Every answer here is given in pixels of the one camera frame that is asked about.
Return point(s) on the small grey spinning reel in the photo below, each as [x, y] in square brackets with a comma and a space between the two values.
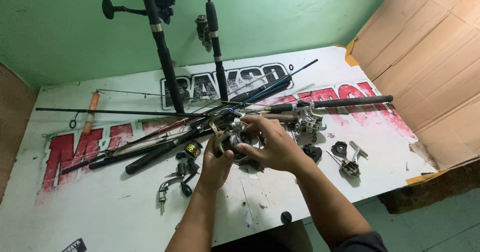
[203, 30]

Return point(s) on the black white sticker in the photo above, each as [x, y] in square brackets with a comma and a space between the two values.
[74, 246]

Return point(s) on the black round reel cap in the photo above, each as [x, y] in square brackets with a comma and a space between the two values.
[339, 149]

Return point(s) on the long thin black rod blank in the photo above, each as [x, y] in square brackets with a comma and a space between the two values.
[112, 112]

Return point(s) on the black long grip rod butt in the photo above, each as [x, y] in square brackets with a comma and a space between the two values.
[348, 101]

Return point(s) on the blue fishing rod section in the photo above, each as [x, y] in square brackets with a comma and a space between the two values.
[277, 81]

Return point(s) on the black round knob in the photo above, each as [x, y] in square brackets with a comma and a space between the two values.
[286, 217]

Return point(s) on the slim black fishing rod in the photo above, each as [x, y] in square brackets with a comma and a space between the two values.
[217, 56]

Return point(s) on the silver reel frame with stem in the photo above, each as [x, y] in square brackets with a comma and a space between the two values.
[352, 163]

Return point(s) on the black sleeve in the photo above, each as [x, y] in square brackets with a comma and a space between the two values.
[362, 242]

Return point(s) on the person's left hand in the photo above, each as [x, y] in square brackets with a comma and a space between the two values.
[213, 169]

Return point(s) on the thick black fishing rod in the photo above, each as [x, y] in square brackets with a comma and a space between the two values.
[165, 56]

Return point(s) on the gold reel spool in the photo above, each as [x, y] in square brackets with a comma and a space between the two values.
[193, 149]

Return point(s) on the black reel side cover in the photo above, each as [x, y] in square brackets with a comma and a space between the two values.
[313, 152]

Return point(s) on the brown cardboard sheet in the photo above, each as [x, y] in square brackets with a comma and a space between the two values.
[423, 68]

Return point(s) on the red fishing rod section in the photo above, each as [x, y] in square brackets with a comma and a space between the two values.
[150, 133]

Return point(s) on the silver spinning reel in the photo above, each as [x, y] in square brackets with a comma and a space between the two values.
[236, 135]

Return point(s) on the silver reel body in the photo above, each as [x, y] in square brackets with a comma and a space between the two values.
[310, 122]

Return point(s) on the person's right hand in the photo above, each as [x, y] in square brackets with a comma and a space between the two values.
[279, 147]

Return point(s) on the black blue spinning reel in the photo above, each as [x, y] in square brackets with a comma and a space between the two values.
[163, 0]

